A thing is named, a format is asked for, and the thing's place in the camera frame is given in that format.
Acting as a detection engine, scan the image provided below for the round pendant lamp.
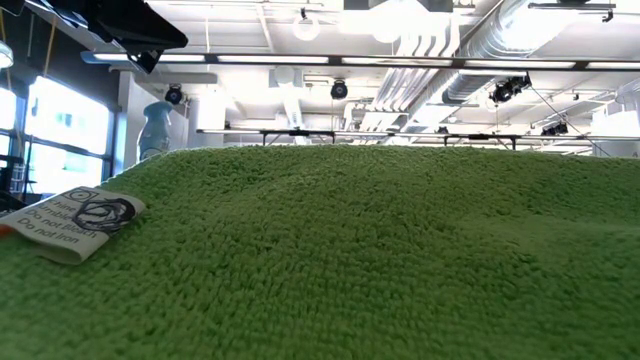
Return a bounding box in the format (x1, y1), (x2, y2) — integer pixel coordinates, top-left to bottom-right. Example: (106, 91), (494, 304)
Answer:
(0, 39), (15, 70)

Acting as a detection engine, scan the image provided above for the bright window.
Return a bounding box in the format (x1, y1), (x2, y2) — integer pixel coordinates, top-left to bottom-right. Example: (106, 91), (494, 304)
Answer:
(0, 74), (115, 197)

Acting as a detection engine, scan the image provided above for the white ring lamp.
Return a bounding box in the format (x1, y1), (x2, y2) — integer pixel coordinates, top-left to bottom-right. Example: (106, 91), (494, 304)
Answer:
(291, 7), (322, 43)

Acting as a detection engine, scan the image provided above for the hanging light rail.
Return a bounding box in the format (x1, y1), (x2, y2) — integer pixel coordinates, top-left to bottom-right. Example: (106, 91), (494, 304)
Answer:
(196, 128), (640, 151)

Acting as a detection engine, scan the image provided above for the green microfiber towel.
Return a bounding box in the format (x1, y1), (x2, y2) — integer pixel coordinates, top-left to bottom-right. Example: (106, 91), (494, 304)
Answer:
(0, 144), (640, 360)

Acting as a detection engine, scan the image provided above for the clear water bottle blue cap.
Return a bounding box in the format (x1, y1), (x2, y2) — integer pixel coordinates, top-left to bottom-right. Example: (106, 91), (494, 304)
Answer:
(136, 100), (175, 162)

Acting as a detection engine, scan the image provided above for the black rig crossbar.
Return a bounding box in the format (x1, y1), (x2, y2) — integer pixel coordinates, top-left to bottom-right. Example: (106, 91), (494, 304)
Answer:
(81, 51), (640, 73)

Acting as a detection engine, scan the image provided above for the silver ceiling duct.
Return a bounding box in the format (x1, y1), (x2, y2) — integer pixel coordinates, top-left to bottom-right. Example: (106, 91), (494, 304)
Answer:
(439, 0), (576, 106)

